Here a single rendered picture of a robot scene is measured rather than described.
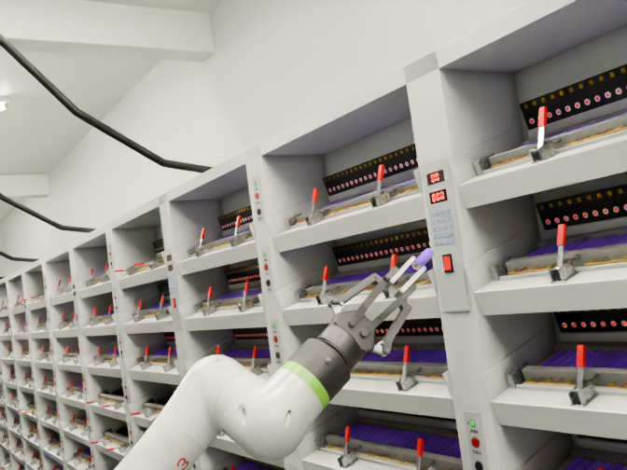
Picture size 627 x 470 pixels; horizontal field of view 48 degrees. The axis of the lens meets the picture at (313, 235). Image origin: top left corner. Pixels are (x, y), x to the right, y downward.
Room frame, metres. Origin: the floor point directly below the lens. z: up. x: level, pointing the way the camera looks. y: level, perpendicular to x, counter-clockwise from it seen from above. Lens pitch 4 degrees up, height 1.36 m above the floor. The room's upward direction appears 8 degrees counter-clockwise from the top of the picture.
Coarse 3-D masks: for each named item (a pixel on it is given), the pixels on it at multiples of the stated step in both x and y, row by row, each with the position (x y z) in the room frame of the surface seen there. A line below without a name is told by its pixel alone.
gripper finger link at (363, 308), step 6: (384, 282) 1.20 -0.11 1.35; (378, 288) 1.19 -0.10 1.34; (372, 294) 1.18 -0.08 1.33; (378, 294) 1.19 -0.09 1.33; (366, 300) 1.18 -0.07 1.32; (372, 300) 1.18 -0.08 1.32; (360, 306) 1.17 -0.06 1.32; (366, 306) 1.17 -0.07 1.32; (360, 312) 1.16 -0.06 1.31; (354, 318) 1.15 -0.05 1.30; (360, 318) 1.16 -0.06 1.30; (354, 324) 1.15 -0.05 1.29
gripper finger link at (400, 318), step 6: (408, 306) 1.19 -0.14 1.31; (402, 312) 1.19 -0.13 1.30; (408, 312) 1.19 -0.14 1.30; (396, 318) 1.20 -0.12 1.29; (402, 318) 1.18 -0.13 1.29; (396, 324) 1.18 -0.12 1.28; (402, 324) 1.18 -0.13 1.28; (390, 330) 1.17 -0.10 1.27; (396, 330) 1.17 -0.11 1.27; (384, 336) 1.18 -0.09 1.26; (390, 336) 1.17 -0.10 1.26; (384, 342) 1.16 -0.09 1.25; (390, 342) 1.16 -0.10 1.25; (384, 348) 1.16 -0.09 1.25; (390, 348) 1.16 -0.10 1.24
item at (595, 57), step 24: (576, 48) 1.25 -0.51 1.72; (600, 48) 1.21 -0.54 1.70; (624, 48) 1.17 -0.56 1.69; (528, 72) 1.34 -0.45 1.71; (552, 72) 1.30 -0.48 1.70; (576, 72) 1.26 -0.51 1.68; (600, 72) 1.22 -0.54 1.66; (528, 96) 1.35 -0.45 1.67; (408, 120) 1.65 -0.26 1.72; (360, 144) 1.82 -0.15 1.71; (384, 144) 1.73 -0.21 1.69; (408, 144) 1.66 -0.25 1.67; (336, 168) 1.92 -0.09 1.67; (240, 192) 2.42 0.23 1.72; (552, 192) 1.33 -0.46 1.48; (576, 192) 1.29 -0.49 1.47; (336, 240) 1.96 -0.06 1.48; (360, 240) 1.87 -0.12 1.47; (240, 264) 2.48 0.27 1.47; (552, 312) 1.37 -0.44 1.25
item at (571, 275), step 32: (608, 192) 1.19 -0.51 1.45; (544, 224) 1.33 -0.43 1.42; (576, 224) 1.27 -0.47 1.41; (608, 224) 1.22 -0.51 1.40; (480, 256) 1.28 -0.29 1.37; (512, 256) 1.32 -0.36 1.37; (544, 256) 1.21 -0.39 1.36; (576, 256) 1.14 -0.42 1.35; (608, 256) 1.11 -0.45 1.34; (480, 288) 1.27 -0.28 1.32; (512, 288) 1.19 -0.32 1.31; (544, 288) 1.13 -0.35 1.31; (576, 288) 1.08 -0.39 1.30; (608, 288) 1.04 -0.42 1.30
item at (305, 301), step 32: (352, 256) 1.86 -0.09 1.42; (384, 256) 1.75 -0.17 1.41; (416, 256) 1.65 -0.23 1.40; (288, 288) 1.87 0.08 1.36; (320, 288) 1.81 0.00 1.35; (384, 288) 1.49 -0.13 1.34; (416, 288) 1.47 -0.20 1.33; (288, 320) 1.85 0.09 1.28; (320, 320) 1.72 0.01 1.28; (384, 320) 1.51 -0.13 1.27
